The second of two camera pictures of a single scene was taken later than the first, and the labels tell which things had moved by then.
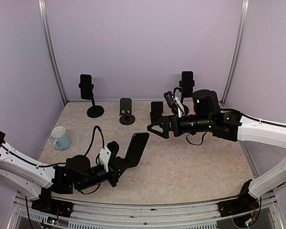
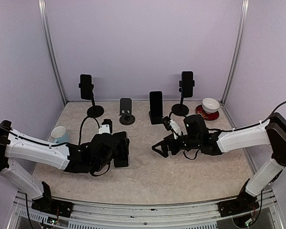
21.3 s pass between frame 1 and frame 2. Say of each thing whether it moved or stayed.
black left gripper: moved
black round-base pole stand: stayed
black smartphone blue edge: moved
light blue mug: stayed
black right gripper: moved
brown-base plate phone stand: stayed
